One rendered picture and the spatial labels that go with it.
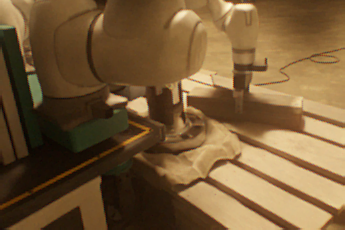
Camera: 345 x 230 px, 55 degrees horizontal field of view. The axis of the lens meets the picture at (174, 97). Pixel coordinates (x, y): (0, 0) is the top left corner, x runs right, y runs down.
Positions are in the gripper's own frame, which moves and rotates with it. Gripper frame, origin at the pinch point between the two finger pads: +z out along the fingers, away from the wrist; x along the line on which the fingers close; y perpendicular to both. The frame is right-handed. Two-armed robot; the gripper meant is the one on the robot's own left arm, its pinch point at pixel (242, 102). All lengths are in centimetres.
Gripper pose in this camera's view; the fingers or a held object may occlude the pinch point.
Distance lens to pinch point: 136.5
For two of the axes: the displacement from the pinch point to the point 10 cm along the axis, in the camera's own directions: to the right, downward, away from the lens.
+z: 0.6, 9.3, 3.7
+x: -4.1, 3.6, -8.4
